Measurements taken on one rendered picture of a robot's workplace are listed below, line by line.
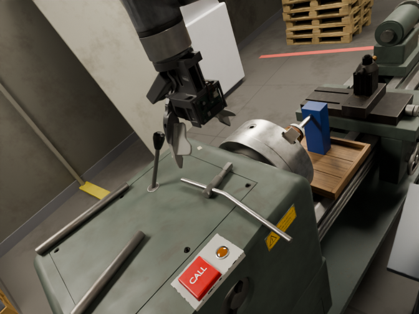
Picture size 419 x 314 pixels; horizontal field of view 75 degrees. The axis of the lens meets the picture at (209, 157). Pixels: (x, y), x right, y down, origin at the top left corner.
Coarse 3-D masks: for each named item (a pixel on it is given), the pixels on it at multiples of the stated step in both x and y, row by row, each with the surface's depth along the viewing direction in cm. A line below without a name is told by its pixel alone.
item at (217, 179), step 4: (228, 164) 71; (232, 164) 72; (224, 168) 71; (228, 168) 71; (224, 172) 70; (228, 172) 71; (216, 176) 69; (220, 176) 69; (212, 180) 68; (216, 180) 68; (220, 180) 68; (208, 184) 68; (212, 184) 67; (216, 184) 68; (208, 188) 66; (212, 188) 67; (204, 192) 66; (208, 192) 66; (212, 192) 67; (208, 196) 66
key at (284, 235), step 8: (192, 184) 71; (200, 184) 69; (216, 192) 66; (224, 192) 65; (232, 200) 62; (248, 208) 59; (256, 216) 57; (264, 224) 55; (272, 224) 54; (280, 232) 52; (288, 240) 50
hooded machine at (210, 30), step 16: (208, 0) 339; (192, 16) 325; (208, 16) 338; (224, 16) 358; (192, 32) 324; (208, 32) 343; (224, 32) 364; (208, 48) 348; (224, 48) 370; (208, 64) 354; (224, 64) 376; (240, 64) 400; (224, 80) 382; (240, 80) 414; (224, 96) 395
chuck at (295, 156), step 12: (252, 120) 92; (264, 120) 88; (240, 132) 89; (252, 132) 86; (264, 132) 84; (276, 132) 84; (264, 144) 82; (276, 144) 82; (288, 144) 82; (300, 144) 84; (288, 156) 81; (300, 156) 83; (300, 168) 82; (312, 168) 86
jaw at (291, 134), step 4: (292, 128) 88; (288, 132) 87; (292, 132) 87; (296, 132) 87; (284, 136) 84; (288, 136) 84; (292, 136) 86; (296, 136) 87; (288, 140) 84; (292, 140) 84
